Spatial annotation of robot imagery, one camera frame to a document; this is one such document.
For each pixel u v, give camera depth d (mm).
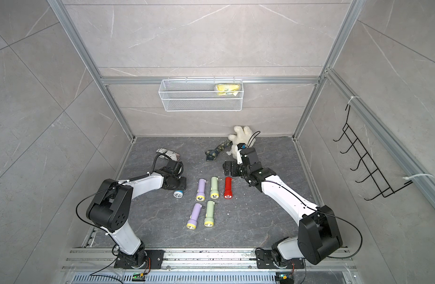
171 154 1072
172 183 758
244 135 1083
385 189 579
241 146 744
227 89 839
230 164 746
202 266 730
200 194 885
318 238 413
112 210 475
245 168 641
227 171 749
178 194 903
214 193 903
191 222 807
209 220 814
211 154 1068
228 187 934
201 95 1004
